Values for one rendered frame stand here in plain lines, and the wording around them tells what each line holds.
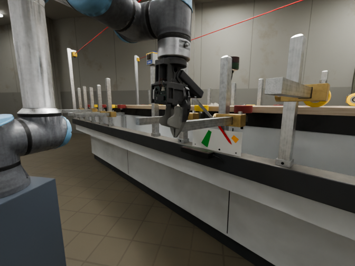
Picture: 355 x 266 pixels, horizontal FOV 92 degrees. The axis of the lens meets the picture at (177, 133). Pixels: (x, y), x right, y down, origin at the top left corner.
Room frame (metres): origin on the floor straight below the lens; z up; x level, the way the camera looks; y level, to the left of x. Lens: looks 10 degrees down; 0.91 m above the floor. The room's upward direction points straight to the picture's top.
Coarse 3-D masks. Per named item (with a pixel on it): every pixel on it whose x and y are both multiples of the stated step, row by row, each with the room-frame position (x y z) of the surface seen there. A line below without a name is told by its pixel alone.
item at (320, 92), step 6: (306, 84) 0.53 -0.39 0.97; (312, 84) 0.52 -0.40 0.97; (318, 84) 0.51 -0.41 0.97; (324, 84) 0.50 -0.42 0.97; (312, 90) 0.52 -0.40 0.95; (318, 90) 0.51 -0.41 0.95; (324, 90) 0.50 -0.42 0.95; (276, 96) 0.59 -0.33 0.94; (312, 96) 0.52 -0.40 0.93; (318, 96) 0.51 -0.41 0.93; (324, 96) 0.50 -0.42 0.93
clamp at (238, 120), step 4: (216, 116) 0.75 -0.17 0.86; (220, 116) 0.74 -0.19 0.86; (224, 116) 0.73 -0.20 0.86; (228, 116) 0.71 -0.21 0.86; (232, 116) 0.70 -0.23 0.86; (236, 116) 0.69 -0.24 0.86; (240, 116) 0.67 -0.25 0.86; (244, 116) 0.70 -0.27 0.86; (232, 120) 0.70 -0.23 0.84; (236, 120) 0.69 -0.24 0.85; (240, 120) 0.67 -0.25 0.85; (244, 120) 0.70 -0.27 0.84; (232, 124) 0.70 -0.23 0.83; (236, 124) 0.68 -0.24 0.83; (240, 124) 0.68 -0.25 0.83; (244, 124) 0.70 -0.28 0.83
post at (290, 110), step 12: (300, 36) 0.56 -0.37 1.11; (300, 48) 0.55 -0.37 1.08; (288, 60) 0.57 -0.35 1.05; (300, 60) 0.55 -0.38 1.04; (288, 72) 0.57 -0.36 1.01; (300, 72) 0.56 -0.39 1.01; (288, 108) 0.56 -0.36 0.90; (288, 120) 0.56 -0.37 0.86; (288, 132) 0.56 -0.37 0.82; (288, 144) 0.56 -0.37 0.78; (288, 156) 0.55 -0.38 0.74
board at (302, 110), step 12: (144, 108) 1.48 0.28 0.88; (192, 108) 1.08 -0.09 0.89; (216, 108) 0.95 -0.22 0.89; (264, 108) 0.77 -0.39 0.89; (276, 108) 0.74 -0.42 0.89; (300, 108) 0.67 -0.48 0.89; (312, 108) 0.65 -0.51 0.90; (324, 108) 0.62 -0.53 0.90; (336, 108) 0.60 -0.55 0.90; (348, 108) 0.58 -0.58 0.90
